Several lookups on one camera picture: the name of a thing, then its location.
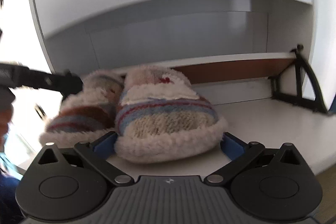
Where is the person left hand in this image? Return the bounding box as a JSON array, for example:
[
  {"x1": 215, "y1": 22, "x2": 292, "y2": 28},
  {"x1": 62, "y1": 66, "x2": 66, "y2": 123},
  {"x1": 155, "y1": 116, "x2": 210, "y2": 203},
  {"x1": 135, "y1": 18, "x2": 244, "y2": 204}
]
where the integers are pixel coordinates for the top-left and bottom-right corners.
[{"x1": 0, "y1": 105, "x2": 13, "y2": 136}]

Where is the white shoe cabinet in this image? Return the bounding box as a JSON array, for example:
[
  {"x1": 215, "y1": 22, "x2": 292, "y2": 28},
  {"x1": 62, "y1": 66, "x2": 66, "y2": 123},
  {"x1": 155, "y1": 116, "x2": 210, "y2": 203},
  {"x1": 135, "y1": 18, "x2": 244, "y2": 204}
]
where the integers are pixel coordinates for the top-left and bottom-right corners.
[{"x1": 25, "y1": 0, "x2": 336, "y2": 180}]

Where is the striped knit slipper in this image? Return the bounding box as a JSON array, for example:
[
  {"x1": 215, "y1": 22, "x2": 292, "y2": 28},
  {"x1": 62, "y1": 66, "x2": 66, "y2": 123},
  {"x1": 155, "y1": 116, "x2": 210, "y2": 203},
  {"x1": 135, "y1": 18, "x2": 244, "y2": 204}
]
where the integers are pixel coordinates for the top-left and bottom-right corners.
[
  {"x1": 114, "y1": 65, "x2": 227, "y2": 164},
  {"x1": 39, "y1": 70, "x2": 124, "y2": 148}
]

